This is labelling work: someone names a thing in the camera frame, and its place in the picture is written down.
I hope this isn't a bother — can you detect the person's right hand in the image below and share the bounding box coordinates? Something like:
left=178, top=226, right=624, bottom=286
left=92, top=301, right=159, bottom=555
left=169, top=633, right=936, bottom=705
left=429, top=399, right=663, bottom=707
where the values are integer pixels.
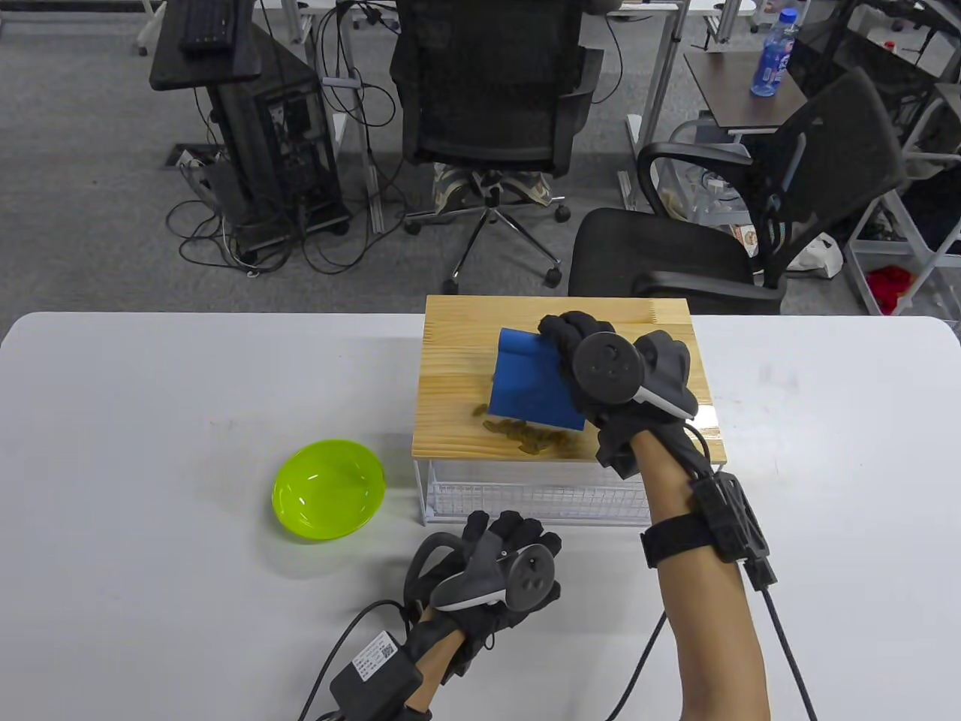
left=538, top=311, right=699, bottom=478

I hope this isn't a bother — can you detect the black mesh office chair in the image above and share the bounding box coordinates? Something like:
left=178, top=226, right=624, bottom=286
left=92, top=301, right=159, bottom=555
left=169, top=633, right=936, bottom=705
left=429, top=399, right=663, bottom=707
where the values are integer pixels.
left=389, top=0, right=605, bottom=295

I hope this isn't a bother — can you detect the black left wrist camera cable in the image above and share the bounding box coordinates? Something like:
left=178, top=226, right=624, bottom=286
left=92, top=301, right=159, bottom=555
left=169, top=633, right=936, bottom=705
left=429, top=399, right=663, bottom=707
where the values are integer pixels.
left=299, top=599, right=410, bottom=721

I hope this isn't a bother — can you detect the black computer tower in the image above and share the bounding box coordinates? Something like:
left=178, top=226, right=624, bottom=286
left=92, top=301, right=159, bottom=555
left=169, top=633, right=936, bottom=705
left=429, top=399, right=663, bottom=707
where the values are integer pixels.
left=210, top=38, right=352, bottom=252

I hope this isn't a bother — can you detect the red cloth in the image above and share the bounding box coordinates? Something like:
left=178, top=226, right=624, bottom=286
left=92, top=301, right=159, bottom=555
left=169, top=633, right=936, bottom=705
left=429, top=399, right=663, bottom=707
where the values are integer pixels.
left=867, top=264, right=918, bottom=315

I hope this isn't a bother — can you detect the person's left forearm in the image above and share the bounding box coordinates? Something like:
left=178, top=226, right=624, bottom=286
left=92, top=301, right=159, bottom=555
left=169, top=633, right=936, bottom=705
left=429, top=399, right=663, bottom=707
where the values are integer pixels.
left=405, top=627, right=466, bottom=710

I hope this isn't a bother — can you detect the person's right forearm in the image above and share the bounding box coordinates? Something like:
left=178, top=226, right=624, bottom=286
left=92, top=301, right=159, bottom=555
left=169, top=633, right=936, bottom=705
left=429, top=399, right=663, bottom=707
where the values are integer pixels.
left=629, top=432, right=774, bottom=721

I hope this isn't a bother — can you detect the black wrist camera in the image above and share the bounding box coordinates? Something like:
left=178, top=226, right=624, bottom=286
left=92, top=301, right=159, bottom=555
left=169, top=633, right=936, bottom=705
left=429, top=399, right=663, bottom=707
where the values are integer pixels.
left=640, top=472, right=779, bottom=590
left=330, top=629, right=425, bottom=710

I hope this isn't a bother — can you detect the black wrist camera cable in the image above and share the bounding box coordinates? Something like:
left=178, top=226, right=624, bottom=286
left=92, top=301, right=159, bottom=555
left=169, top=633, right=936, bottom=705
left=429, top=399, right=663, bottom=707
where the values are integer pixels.
left=299, top=599, right=410, bottom=721
left=608, top=586, right=819, bottom=721

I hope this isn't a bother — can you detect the tangle of black floor cables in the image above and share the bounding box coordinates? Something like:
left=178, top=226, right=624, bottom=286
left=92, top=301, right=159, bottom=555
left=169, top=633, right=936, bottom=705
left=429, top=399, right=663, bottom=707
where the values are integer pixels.
left=165, top=150, right=410, bottom=277

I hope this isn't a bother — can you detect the pile of raisins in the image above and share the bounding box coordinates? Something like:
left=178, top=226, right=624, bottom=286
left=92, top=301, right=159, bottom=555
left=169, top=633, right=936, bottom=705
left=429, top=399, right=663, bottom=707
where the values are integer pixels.
left=471, top=404, right=579, bottom=456

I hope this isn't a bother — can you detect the small brown side table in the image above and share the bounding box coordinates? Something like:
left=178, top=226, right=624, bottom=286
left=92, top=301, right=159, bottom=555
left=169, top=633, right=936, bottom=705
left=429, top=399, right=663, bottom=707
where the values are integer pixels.
left=683, top=49, right=810, bottom=137

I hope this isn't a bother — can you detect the black keyboard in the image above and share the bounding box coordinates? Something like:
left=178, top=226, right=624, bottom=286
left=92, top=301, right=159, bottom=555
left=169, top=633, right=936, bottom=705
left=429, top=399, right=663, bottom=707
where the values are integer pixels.
left=178, top=0, right=239, bottom=53

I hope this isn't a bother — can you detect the grey metal cart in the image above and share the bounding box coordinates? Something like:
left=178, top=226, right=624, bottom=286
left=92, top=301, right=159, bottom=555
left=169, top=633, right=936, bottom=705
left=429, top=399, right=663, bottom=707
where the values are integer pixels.
left=845, top=83, right=961, bottom=316

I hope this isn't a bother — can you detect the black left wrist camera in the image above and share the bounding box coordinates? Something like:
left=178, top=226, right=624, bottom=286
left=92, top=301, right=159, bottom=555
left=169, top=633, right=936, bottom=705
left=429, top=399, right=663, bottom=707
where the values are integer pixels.
left=330, top=629, right=425, bottom=710

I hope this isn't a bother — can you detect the wood-topped white mesh sliding drawer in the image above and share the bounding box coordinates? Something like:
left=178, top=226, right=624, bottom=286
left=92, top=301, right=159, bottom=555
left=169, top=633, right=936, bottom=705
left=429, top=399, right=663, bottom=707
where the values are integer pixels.
left=411, top=295, right=728, bottom=528

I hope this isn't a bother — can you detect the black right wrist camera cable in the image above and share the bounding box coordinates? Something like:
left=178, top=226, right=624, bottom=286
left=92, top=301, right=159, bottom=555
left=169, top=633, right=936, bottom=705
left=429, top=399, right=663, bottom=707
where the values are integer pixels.
left=608, top=586, right=819, bottom=721

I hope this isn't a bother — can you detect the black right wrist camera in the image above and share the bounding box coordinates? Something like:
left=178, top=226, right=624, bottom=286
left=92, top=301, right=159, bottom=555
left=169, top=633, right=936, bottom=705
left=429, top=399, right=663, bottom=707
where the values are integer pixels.
left=640, top=472, right=779, bottom=590

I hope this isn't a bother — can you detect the black standing desk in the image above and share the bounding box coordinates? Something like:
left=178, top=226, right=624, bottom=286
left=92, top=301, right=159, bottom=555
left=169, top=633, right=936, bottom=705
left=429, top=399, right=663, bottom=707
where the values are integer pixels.
left=149, top=0, right=264, bottom=92

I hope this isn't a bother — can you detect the white bag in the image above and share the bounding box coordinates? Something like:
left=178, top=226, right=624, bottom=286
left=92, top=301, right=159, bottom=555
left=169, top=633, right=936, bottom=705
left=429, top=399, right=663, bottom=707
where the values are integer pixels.
left=785, top=233, right=845, bottom=279

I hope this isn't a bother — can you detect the grey right hand controller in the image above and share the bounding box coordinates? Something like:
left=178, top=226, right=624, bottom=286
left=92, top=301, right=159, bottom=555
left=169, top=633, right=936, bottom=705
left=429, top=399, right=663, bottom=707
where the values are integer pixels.
left=572, top=330, right=699, bottom=421

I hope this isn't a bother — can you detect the white desk leg frame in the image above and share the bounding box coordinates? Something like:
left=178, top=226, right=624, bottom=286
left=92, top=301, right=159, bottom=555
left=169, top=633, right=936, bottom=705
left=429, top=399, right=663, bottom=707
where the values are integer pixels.
left=617, top=0, right=691, bottom=211

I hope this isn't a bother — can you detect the blue plastic scraper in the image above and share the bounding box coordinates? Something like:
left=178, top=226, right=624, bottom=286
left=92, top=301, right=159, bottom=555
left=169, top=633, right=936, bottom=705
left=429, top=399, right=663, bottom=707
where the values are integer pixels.
left=487, top=327, right=588, bottom=433

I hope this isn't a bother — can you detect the grey left hand controller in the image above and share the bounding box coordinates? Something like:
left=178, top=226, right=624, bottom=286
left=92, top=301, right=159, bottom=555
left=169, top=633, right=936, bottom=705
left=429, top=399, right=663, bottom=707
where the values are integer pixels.
left=405, top=532, right=560, bottom=613

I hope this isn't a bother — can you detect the person's left hand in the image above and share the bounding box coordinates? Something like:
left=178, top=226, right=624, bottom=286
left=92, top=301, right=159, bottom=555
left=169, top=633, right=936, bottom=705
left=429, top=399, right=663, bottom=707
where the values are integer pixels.
left=405, top=511, right=562, bottom=680

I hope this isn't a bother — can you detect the grey hand controller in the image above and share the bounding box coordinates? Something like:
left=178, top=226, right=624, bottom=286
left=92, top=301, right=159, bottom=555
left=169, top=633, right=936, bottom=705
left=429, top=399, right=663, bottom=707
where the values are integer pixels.
left=405, top=532, right=560, bottom=613
left=572, top=330, right=699, bottom=421

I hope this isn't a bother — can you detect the green plastic bowl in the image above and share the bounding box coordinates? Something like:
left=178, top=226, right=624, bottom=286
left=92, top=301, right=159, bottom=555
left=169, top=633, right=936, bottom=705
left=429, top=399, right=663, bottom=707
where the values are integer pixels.
left=272, top=440, right=387, bottom=542

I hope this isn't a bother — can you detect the blue water bottle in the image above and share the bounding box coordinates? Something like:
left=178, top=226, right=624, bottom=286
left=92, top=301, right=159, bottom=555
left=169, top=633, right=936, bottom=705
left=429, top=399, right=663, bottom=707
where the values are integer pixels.
left=751, top=9, right=798, bottom=98

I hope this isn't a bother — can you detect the black armrest office chair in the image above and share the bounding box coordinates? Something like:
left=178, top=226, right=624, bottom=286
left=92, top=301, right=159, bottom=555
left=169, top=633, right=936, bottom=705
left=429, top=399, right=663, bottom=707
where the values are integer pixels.
left=568, top=66, right=905, bottom=316

